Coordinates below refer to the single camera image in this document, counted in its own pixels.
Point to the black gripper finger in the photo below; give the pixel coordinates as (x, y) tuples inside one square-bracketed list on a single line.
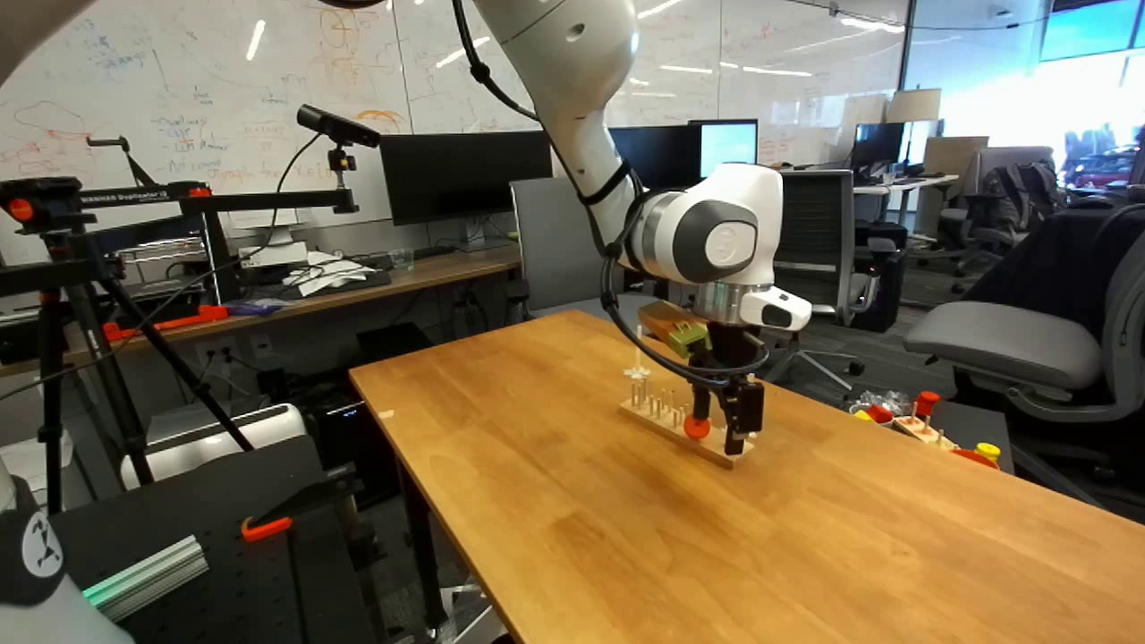
[(745, 415), (698, 396)]

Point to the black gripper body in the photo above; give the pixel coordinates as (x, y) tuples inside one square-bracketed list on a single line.
[(732, 349)]

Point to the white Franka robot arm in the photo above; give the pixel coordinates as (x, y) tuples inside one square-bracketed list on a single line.
[(704, 235)]

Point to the wooden peg board with dowels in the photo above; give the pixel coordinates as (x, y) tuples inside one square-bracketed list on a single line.
[(664, 422)]

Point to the clear plastic bag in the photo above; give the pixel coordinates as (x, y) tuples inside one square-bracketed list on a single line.
[(877, 402)]

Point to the black mesh office chair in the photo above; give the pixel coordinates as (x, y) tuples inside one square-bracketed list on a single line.
[(823, 236)]

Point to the red knob toy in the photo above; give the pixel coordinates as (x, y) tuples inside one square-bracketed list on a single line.
[(929, 402)]

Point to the monitor with lit screen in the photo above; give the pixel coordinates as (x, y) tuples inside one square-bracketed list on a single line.
[(732, 145)]

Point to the wooden toy bar yellow blocks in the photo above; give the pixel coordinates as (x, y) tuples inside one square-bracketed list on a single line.
[(954, 444)]

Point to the black computer monitor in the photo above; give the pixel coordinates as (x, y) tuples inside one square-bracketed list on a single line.
[(460, 176), (656, 146)]

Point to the grey padded office chair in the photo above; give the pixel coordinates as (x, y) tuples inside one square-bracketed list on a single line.
[(1023, 340)]

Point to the black draped cloth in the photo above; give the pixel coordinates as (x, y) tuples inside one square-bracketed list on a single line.
[(1057, 256)]

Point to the wooden desk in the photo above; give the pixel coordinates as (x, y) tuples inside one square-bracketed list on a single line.
[(346, 291)]

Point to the pile of white papers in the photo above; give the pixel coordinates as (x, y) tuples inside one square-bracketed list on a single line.
[(314, 274)]

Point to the black platform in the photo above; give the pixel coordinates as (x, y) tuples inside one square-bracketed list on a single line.
[(236, 574)]

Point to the orange bar clamp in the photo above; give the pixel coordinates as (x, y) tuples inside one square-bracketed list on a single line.
[(163, 324)]

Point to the silver metal tube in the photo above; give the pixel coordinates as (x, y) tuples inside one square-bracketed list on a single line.
[(143, 574)]

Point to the black cap with white logo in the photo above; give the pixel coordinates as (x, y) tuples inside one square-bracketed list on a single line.
[(26, 552)]

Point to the yellowish wrist camera box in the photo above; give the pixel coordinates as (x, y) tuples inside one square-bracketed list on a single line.
[(669, 326)]

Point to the black camera on boom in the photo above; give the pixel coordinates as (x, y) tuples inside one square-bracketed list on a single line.
[(337, 125)]

